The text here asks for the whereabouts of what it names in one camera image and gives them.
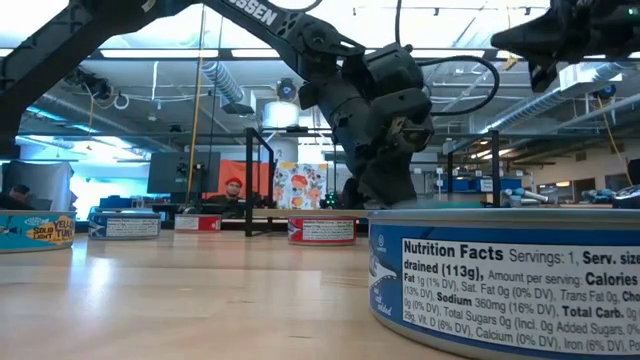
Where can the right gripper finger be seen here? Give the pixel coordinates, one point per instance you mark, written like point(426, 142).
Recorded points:
point(525, 40)
point(542, 75)

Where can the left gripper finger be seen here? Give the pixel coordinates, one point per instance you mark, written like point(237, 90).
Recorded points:
point(351, 197)
point(387, 185)

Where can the red label seafood can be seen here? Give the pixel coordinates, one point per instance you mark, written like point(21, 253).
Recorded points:
point(197, 223)
point(322, 231)

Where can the teal yellowfin tuna can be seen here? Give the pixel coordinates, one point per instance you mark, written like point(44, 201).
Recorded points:
point(440, 204)
point(35, 232)

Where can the blue label tuna can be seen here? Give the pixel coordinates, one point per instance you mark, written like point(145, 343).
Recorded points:
point(125, 227)
point(500, 300)

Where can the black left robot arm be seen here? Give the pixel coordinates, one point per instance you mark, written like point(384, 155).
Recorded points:
point(280, 22)

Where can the white teal background robot arm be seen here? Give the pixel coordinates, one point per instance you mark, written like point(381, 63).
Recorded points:
point(525, 195)

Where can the wooden shelf with black frames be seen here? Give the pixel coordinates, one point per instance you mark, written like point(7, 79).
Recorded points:
point(310, 213)

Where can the yellow hanging tag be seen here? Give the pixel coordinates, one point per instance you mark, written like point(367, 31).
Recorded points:
point(510, 62)

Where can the floral patterned cloth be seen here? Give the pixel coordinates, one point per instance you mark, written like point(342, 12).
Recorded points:
point(300, 187)

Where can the white cylindrical ceiling fixture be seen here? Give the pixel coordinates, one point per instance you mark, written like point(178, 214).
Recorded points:
point(280, 115)

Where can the round black ceiling device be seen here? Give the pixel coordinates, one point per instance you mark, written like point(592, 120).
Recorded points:
point(286, 90)

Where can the blue storage bins row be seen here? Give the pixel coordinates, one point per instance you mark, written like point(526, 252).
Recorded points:
point(467, 185)

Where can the orange partition panel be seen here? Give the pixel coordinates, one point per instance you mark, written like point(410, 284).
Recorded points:
point(237, 167)

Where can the person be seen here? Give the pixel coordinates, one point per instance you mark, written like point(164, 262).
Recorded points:
point(17, 195)
point(232, 187)

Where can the black domed object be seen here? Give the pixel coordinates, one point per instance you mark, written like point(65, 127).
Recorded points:
point(629, 197)

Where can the black computer monitor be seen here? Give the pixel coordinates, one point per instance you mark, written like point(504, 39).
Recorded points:
point(165, 172)

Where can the grey cloth cover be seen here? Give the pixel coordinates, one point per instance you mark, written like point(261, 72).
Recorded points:
point(45, 180)

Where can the long silver air duct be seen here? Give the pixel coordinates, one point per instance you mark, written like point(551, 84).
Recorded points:
point(545, 97)

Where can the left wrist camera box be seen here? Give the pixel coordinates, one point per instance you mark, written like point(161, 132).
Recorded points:
point(407, 112)

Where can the silver ribbed air duct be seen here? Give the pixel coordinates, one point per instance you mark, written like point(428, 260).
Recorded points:
point(222, 80)

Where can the black ceiling camera cluster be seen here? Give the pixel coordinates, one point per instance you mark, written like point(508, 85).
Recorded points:
point(87, 80)

